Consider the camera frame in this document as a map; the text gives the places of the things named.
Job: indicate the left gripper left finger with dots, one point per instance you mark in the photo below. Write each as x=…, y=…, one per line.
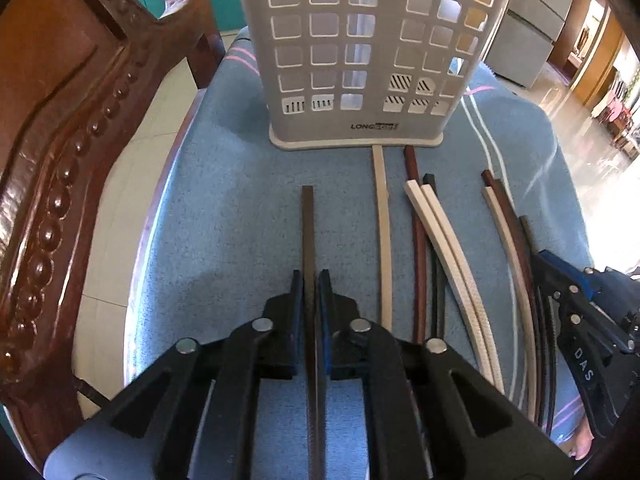
x=283, y=343

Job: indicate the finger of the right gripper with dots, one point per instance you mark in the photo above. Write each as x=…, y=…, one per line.
x=550, y=269

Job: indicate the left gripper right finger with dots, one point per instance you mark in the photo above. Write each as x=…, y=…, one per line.
x=344, y=349

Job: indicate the dark brown chopstick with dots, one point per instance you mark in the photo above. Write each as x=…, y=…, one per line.
x=316, y=391

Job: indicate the maroon chopstick group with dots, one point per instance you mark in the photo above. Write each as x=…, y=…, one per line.
x=519, y=241

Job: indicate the person's right hand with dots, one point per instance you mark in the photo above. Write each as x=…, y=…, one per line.
x=582, y=441

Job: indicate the cream chopstick right group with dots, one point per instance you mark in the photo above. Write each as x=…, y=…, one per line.
x=522, y=300

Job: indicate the reddish brown chopstick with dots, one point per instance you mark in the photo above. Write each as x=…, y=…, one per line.
x=419, y=252

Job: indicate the cream textured chopstick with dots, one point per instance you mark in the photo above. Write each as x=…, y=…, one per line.
x=477, y=329
x=470, y=284

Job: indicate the black chopstick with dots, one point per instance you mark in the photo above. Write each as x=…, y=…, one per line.
x=438, y=289

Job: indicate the blue towel cloth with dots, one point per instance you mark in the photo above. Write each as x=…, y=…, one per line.
x=228, y=234

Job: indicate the beige chopstick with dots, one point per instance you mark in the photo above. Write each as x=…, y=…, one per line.
x=384, y=238

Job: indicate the grey drawer cabinet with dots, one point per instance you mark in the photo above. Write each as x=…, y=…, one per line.
x=525, y=39

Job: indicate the grey perforated utensil holder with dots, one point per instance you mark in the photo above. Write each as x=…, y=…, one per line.
x=342, y=73

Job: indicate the carved wooden chair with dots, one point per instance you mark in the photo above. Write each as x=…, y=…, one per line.
x=77, y=77

